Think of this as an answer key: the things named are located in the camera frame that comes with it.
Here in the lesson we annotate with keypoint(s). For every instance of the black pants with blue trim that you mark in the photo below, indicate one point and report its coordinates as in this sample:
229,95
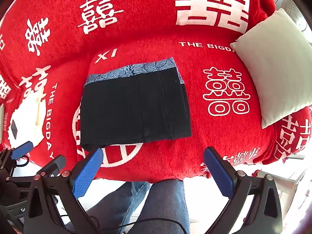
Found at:
139,103

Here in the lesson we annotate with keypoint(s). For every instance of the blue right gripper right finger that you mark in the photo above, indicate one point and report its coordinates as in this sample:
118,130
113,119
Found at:
221,171

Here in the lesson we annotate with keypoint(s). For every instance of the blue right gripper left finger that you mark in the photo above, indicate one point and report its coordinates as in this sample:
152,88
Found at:
84,172

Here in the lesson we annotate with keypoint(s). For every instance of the person's legs in jeans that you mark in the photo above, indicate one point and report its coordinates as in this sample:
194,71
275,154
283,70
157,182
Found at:
164,210

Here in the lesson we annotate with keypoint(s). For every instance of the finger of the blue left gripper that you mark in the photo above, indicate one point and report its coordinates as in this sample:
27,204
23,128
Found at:
54,166
22,150

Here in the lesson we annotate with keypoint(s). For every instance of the beige cushion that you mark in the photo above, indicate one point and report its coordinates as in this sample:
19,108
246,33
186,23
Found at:
278,59

